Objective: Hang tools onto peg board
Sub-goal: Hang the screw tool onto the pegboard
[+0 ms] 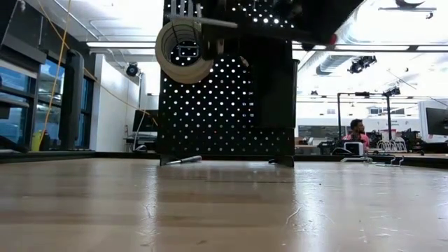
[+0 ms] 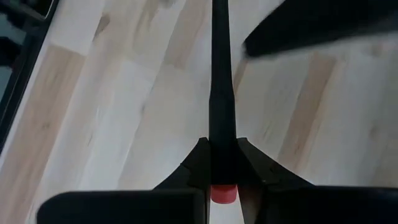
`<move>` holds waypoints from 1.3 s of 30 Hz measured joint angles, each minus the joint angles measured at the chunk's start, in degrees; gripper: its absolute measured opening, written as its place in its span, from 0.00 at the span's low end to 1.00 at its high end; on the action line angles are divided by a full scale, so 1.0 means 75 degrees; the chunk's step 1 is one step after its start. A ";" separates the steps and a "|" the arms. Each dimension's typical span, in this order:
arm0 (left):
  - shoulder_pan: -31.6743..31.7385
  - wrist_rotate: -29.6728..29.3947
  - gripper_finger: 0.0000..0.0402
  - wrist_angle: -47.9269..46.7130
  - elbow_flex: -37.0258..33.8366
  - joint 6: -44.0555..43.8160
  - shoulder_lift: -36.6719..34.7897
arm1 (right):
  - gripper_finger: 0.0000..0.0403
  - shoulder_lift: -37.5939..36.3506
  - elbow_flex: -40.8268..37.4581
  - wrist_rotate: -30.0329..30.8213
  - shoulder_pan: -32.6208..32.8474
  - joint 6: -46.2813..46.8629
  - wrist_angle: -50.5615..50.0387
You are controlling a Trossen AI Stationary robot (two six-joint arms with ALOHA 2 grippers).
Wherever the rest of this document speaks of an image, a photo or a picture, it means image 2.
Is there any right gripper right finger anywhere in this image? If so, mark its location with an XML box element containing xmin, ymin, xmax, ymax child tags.
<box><xmin>238</xmin><ymin>137</ymin><xmax>398</xmax><ymax>224</ymax></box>

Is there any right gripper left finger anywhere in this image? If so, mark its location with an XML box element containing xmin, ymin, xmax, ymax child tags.
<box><xmin>37</xmin><ymin>136</ymin><xmax>211</xmax><ymax>224</ymax></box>

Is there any black red-capped screwdriver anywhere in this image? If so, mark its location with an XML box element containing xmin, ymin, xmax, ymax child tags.
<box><xmin>208</xmin><ymin>0</ymin><xmax>239</xmax><ymax>205</ymax></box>

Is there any black aluminium table frame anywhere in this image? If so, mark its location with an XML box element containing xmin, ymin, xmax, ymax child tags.
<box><xmin>0</xmin><ymin>0</ymin><xmax>60</xmax><ymax>154</ymax></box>

